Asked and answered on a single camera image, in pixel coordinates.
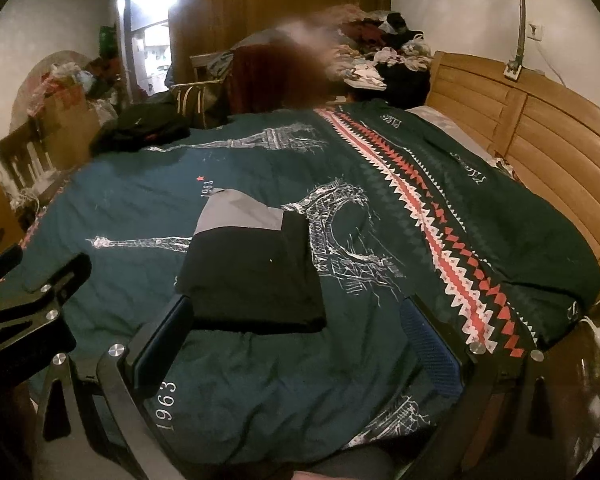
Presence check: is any black clothing heap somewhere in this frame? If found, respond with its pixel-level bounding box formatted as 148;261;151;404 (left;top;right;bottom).
89;102;192;157

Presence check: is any green printed blanket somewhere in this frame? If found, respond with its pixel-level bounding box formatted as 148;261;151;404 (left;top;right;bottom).
22;99;600;467

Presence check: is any black and grey garment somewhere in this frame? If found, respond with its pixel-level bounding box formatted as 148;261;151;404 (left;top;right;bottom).
173;187;329;335

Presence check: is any pile of clothes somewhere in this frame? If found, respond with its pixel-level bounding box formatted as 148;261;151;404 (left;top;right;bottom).
329;2;437;107

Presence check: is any grey pillow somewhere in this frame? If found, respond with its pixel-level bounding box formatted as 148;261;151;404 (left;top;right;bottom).
404;104;512;172

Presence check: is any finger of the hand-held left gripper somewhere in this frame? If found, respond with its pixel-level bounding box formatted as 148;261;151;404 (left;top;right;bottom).
0;252;93;342
0;244;24;292

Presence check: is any wooden chair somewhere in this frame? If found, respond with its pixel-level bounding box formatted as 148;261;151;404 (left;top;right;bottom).
0;119;57;197
169;52;237;129

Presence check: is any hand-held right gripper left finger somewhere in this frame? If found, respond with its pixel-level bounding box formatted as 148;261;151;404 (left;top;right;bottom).
32;293;197;480

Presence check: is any wooden headboard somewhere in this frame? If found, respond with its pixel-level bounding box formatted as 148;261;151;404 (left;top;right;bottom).
424;50;600;282

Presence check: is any green bag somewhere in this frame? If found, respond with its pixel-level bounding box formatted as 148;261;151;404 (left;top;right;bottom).
99;24;119;57

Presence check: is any cardboard box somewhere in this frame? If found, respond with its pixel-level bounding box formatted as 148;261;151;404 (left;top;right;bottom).
39;89;102;162

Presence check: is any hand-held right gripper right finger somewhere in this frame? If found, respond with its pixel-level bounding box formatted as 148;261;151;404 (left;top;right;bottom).
399;294;565;480

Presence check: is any dark red cloth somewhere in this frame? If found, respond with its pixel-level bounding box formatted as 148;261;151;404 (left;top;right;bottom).
229;42;342;112

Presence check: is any pile of bags and boxes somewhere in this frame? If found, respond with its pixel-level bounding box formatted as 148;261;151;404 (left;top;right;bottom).
27;52;127;132

